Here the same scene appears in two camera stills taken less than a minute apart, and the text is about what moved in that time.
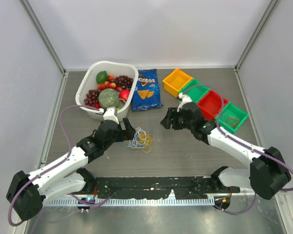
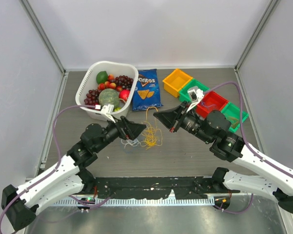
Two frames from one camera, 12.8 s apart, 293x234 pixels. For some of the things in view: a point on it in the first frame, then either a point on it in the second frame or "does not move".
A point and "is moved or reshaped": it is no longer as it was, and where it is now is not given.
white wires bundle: x=139 y=139 is moved or reshaped
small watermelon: x=108 y=97 does not move
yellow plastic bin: x=174 y=82 does not move
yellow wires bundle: x=145 y=139 is moved or reshaped
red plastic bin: x=211 y=105 does not move
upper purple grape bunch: x=124 y=81 does not move
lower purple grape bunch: x=92 y=97 does not move
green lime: x=101 y=77 does not move
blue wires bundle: x=138 y=141 → x=207 y=106
